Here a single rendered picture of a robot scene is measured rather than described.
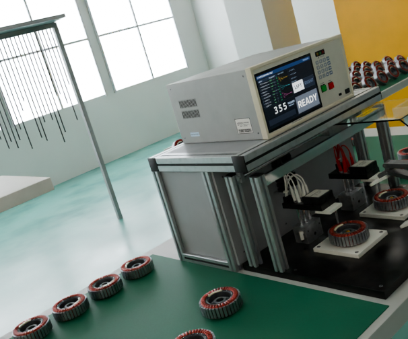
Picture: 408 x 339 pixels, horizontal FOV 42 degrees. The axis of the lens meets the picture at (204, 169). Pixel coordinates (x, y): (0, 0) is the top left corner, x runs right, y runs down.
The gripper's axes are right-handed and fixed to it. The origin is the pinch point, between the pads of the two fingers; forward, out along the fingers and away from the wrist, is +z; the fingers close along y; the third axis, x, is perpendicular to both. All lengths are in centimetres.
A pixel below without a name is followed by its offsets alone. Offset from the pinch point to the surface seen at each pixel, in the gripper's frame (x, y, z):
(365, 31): 333, -89, 211
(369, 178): 15.7, -6.2, 15.7
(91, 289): -60, -27, 66
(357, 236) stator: -8.7, 2.7, 8.8
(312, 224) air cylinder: -6.8, -5.2, 23.8
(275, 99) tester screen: -5.0, -41.1, 7.4
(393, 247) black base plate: -5.2, 10.0, 3.6
